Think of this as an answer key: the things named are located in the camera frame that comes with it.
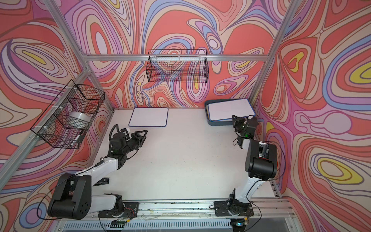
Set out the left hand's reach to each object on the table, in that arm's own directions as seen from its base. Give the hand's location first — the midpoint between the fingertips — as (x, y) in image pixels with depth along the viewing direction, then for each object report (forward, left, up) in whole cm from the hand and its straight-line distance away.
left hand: (149, 134), depth 85 cm
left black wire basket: (-2, +42, +13) cm, 44 cm away
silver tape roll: (-4, +30, +17) cm, 35 cm away
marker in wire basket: (-9, +33, +10) cm, 36 cm away
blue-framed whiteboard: (+29, +8, -16) cm, 34 cm away
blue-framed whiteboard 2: (+20, -59, +2) cm, 62 cm away
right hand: (+13, -52, +1) cm, 54 cm away
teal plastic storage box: (+12, -47, -3) cm, 48 cm away
